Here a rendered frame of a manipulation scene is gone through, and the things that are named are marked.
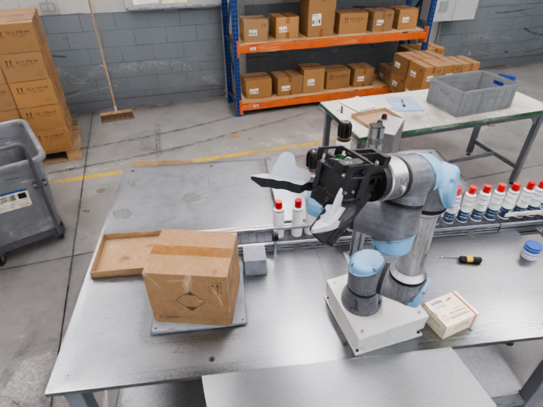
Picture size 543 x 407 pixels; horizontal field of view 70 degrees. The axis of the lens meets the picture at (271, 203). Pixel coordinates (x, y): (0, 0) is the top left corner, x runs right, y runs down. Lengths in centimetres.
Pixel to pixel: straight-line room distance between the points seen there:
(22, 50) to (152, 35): 190
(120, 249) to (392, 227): 150
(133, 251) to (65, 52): 420
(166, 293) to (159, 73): 467
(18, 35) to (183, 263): 330
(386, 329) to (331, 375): 25
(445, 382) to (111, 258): 147
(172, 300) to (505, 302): 134
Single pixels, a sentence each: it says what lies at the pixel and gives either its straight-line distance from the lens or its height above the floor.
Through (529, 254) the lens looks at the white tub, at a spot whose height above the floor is 86.
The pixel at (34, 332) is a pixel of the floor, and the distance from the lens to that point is 300.
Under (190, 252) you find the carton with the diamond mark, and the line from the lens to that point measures 148.
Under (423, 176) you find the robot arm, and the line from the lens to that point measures 72.
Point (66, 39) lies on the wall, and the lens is 583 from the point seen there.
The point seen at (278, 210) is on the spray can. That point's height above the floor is 105.
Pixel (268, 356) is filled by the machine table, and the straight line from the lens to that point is 152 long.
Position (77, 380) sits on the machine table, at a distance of 161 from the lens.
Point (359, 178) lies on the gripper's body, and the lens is 58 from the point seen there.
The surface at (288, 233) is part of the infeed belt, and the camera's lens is 190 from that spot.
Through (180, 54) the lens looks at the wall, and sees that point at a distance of 585.
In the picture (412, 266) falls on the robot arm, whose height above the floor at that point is 124.
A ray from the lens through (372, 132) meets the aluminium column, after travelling 150.
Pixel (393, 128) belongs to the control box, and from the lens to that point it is 156.
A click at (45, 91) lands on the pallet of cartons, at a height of 78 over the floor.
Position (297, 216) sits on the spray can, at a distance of 179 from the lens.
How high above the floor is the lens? 211
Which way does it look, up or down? 36 degrees down
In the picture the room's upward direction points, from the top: straight up
